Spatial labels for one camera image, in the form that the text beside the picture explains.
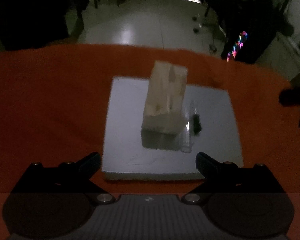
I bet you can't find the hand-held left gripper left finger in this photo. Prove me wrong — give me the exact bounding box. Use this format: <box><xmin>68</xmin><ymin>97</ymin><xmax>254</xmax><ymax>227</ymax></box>
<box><xmin>11</xmin><ymin>152</ymin><xmax>117</xmax><ymax>205</ymax></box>

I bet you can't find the white foam board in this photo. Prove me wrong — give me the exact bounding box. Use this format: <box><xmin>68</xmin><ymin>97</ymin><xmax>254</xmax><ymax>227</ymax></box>
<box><xmin>101</xmin><ymin>77</ymin><xmax>245</xmax><ymax>182</ymax></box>

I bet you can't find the black office chair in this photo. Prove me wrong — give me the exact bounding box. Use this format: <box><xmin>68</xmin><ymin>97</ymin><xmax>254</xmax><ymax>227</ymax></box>
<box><xmin>191</xmin><ymin>0</ymin><xmax>232</xmax><ymax>34</ymax></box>

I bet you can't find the computer tower with coloured lights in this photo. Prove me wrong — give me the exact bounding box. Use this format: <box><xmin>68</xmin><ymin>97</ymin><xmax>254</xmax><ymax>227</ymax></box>
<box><xmin>221</xmin><ymin>12</ymin><xmax>278</xmax><ymax>64</ymax></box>

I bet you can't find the orange cloth covered desktop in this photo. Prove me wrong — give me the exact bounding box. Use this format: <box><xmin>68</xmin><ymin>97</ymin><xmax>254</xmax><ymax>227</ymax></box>
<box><xmin>0</xmin><ymin>44</ymin><xmax>300</xmax><ymax>240</ymax></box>

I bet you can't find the small black object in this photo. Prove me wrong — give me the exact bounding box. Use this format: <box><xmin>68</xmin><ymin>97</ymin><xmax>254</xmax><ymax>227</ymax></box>
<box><xmin>189</xmin><ymin>114</ymin><xmax>202</xmax><ymax>135</ymax></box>

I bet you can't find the dark tall cabinet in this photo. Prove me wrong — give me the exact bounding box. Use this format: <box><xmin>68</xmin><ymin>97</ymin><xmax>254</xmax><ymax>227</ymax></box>
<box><xmin>0</xmin><ymin>0</ymin><xmax>85</xmax><ymax>52</ymax></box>

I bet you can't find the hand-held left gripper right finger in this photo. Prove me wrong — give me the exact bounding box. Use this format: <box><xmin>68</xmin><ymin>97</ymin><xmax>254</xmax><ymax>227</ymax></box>
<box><xmin>181</xmin><ymin>152</ymin><xmax>288</xmax><ymax>205</ymax></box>

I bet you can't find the clear plastic tube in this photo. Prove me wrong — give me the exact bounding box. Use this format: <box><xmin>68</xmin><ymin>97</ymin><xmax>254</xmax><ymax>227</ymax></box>
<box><xmin>181</xmin><ymin>99</ymin><xmax>195</xmax><ymax>153</ymax></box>

